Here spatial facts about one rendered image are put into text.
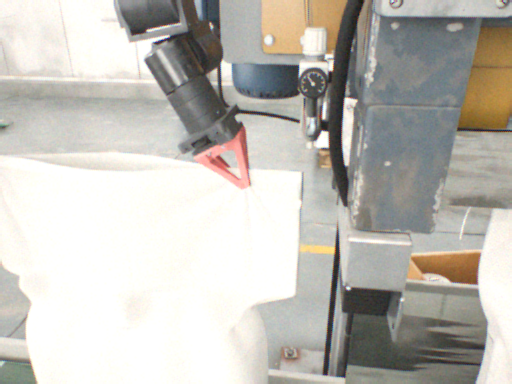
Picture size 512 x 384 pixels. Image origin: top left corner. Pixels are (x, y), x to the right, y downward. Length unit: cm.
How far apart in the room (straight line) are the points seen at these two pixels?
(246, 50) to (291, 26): 8
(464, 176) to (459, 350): 55
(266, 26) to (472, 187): 39
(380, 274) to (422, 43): 19
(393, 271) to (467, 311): 58
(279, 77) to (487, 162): 38
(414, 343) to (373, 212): 66
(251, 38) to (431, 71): 44
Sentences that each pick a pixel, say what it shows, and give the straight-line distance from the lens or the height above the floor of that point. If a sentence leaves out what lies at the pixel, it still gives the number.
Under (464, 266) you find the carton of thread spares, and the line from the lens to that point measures 209.
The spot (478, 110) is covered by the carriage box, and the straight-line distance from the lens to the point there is 67.
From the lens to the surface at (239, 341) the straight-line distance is 65.
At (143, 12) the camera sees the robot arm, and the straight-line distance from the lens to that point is 51.
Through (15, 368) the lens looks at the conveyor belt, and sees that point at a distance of 132.
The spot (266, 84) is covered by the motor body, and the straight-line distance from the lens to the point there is 75.
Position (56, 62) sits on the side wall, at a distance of 664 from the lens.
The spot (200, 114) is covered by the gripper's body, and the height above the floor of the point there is 113.
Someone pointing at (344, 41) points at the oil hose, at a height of 122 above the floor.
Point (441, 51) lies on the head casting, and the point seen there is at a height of 122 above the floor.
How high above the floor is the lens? 125
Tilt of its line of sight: 25 degrees down
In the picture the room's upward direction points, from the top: straight up
